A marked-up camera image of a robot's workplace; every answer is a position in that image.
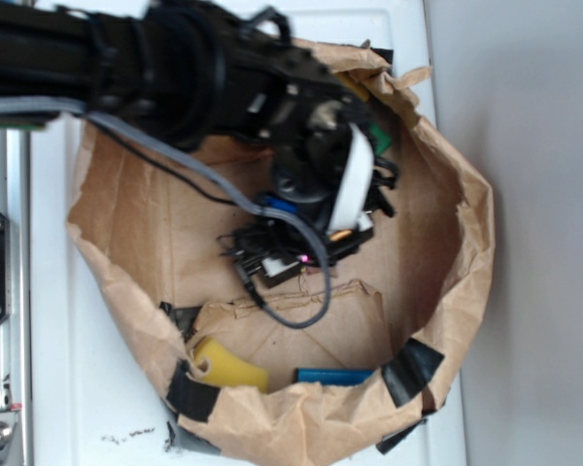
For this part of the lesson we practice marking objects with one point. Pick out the blue rectangular block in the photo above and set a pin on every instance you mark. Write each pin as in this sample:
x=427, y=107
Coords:
x=336, y=377

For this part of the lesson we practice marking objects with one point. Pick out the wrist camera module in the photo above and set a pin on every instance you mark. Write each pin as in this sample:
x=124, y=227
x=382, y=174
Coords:
x=278, y=253

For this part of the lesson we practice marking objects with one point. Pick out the brown paper bag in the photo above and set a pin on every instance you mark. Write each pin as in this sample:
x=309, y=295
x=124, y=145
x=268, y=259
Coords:
x=407, y=306

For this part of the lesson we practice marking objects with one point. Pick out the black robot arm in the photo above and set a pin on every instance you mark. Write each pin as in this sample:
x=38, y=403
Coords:
x=187, y=70

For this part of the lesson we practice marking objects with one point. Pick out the green rectangular block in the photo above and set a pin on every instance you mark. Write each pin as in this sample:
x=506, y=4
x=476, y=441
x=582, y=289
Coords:
x=380, y=138

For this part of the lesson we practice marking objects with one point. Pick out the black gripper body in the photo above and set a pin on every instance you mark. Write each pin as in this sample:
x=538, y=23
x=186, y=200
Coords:
x=324, y=169

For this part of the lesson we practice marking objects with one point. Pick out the aluminium extrusion rail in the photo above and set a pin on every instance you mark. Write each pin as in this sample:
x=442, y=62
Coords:
x=16, y=426

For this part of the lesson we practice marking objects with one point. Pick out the yellow sponge piece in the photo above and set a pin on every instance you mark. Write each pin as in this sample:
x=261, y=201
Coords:
x=218, y=366

